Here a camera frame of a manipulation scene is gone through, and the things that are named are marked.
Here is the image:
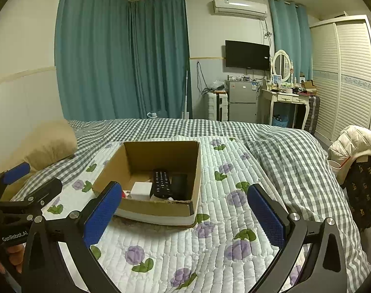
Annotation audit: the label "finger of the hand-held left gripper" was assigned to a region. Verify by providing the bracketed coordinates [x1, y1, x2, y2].
[0, 177, 63, 217]
[0, 162, 31, 202]

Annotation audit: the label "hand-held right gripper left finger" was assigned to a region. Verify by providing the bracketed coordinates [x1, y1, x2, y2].
[21, 181, 123, 293]

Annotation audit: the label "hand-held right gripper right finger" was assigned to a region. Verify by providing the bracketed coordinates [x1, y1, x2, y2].
[247, 184, 348, 293]

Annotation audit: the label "small white box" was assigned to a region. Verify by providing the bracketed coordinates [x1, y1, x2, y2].
[132, 182, 153, 201]

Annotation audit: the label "black remote control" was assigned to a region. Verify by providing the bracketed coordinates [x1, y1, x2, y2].
[150, 169, 174, 199]

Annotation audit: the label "black box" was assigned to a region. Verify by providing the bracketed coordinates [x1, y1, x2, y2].
[171, 174, 188, 199]

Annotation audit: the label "cardboard box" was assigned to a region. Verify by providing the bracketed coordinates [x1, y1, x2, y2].
[92, 140, 202, 227]

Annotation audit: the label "person's left hand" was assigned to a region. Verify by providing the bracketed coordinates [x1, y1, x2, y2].
[5, 242, 25, 273]

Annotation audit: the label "beige pillow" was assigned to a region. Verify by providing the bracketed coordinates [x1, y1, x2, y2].
[21, 119, 77, 171]

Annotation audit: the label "quilted floral mat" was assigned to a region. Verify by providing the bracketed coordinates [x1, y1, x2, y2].
[17, 135, 311, 293]

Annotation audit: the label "grey checked duvet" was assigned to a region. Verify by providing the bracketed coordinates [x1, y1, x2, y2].
[0, 118, 371, 281]

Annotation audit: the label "blue basin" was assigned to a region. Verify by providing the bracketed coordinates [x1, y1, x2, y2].
[271, 114, 289, 127]

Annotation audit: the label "dark patterned garment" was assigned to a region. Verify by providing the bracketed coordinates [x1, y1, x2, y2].
[339, 154, 371, 232]

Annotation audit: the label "dark suitcase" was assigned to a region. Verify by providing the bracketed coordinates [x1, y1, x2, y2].
[304, 95, 321, 135]

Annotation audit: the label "white puffer jacket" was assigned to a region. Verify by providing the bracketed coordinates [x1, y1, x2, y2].
[327, 125, 371, 171]

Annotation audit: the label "small grey fridge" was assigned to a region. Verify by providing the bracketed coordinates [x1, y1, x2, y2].
[225, 79, 258, 123]

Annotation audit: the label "white dressing table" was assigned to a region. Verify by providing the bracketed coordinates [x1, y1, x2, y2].
[260, 82, 314, 130]

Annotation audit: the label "white suitcase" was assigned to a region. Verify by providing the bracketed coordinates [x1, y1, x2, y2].
[208, 92, 229, 121]

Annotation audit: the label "white pole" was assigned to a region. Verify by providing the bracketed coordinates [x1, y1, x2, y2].
[182, 70, 191, 119]

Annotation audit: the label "teal curtain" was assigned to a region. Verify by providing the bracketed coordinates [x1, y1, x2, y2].
[55, 0, 134, 122]
[127, 0, 192, 119]
[268, 0, 313, 81]

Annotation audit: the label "oval white mirror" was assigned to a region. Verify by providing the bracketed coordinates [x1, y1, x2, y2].
[272, 50, 294, 83]

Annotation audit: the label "white louvred wardrobe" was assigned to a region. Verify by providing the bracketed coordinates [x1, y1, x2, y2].
[309, 15, 371, 142]

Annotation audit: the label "white air conditioner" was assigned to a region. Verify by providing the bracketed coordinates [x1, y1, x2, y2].
[212, 0, 268, 19]

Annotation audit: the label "hanging wall cables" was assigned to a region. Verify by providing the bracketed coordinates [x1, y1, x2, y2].
[197, 61, 211, 94]

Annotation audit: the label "black wall television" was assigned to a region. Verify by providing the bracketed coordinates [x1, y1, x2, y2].
[225, 40, 270, 71]

